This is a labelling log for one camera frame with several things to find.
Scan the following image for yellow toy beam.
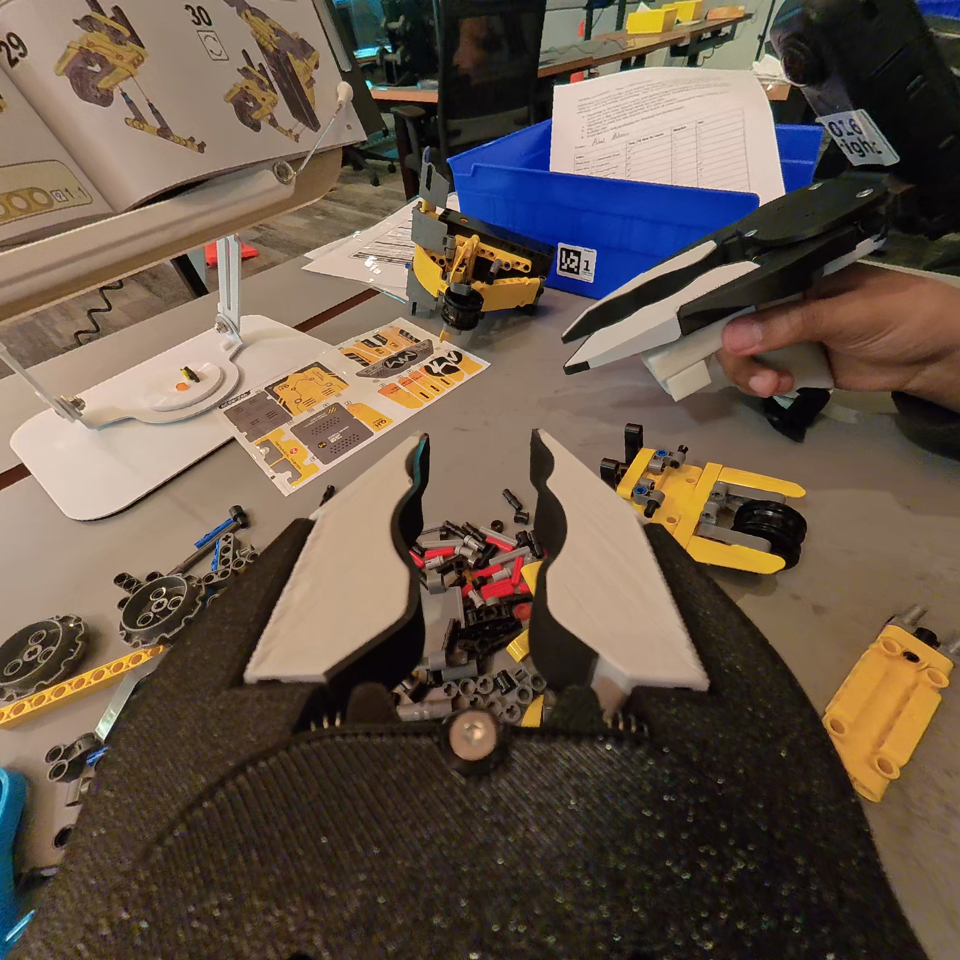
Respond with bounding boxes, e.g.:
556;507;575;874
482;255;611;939
0;642;167;731

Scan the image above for red plastic object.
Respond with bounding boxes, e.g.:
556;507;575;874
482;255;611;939
201;237;261;270

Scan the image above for teal object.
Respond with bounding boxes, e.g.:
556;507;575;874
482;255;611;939
0;767;40;940

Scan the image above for blue plastic bin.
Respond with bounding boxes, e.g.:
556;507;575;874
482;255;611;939
447;120;827;302

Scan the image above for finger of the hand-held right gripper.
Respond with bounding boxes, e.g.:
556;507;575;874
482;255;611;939
561;238;760;350
562;297;766;376

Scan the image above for black toy gear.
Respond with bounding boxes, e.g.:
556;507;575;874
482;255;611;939
112;571;209;649
0;615;90;703

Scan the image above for printed paper form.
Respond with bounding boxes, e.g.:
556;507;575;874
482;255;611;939
549;66;788;206

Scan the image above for yellow storage box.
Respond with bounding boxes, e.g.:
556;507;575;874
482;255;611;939
625;0;708;36

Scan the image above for yellow toy panel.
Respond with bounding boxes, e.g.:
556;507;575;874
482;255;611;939
820;618;960;804

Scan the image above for yellow sticker sheet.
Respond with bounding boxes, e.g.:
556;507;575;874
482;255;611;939
224;318;493;497

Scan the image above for black coiled cable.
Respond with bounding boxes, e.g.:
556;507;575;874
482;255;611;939
63;280;115;340

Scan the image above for toy instruction booklet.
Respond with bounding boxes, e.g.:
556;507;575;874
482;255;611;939
0;0;369;249

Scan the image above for blue black toy axle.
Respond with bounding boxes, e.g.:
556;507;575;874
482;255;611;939
193;505;253;558

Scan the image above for yellow toy wheel assembly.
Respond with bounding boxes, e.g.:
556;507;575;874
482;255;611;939
598;423;810;576

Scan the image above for black office chair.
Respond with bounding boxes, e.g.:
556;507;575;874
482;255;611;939
390;0;550;205

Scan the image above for printed paper sheets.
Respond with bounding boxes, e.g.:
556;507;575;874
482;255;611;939
301;216;423;291

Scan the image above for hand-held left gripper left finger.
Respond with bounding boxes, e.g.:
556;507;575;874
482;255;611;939
243;432;432;688

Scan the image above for person's right hand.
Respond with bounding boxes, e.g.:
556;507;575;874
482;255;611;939
716;264;960;412

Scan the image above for white book stand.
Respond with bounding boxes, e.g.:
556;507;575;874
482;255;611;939
0;97;369;523

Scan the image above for grey toy connector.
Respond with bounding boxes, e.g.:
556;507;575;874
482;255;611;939
43;731;115;805

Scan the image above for yellow black toy model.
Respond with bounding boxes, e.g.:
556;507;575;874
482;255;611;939
406;146;549;347

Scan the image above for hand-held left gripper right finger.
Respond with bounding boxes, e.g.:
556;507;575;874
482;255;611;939
528;429;711;714

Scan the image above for pile of small toy pieces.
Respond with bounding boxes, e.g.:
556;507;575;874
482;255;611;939
390;513;558;730

